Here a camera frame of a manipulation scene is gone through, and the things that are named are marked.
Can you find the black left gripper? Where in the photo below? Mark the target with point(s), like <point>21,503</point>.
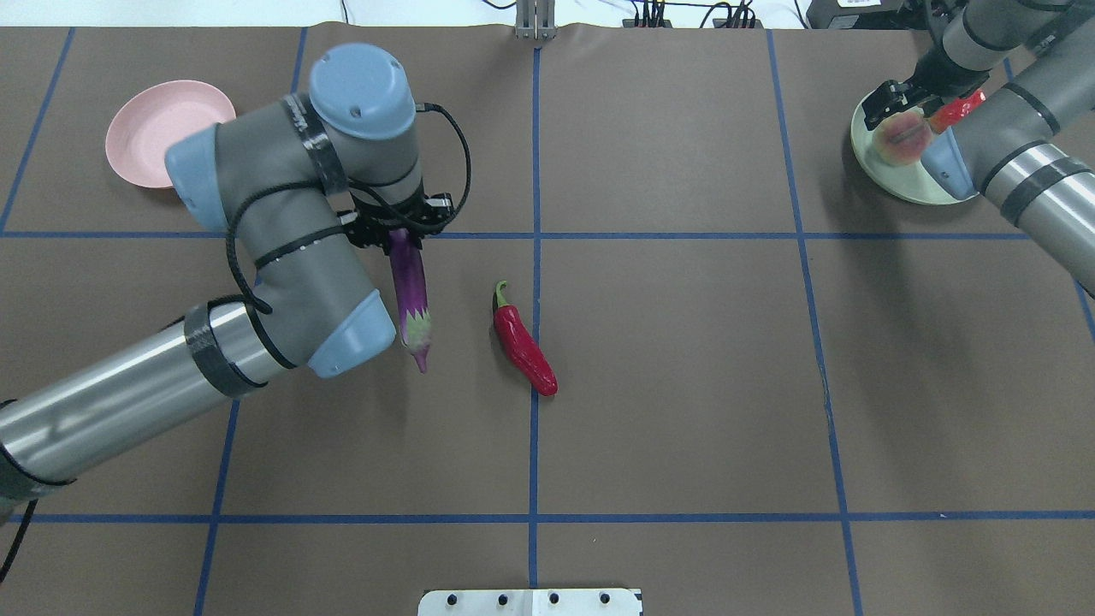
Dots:
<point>382,229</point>

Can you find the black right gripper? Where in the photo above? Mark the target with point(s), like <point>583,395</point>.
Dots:
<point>921,85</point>

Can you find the yellow pink peach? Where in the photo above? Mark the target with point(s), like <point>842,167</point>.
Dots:
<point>901,139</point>

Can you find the purple eggplant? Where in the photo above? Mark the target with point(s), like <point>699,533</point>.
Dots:
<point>415,324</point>

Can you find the red chili pepper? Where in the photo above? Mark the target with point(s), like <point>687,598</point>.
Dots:
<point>519,346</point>

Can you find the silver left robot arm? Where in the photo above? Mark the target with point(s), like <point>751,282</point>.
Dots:
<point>302,298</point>

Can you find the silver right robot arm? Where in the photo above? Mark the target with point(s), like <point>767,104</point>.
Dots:
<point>1003,150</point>

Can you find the green plate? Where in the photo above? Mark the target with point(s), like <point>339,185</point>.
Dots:
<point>907,182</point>

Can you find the pink plate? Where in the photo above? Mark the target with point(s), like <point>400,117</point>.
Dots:
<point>146,126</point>

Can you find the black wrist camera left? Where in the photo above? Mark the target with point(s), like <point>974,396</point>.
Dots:
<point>435,213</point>

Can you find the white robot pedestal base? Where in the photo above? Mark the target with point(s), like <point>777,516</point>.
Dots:
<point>572,601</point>

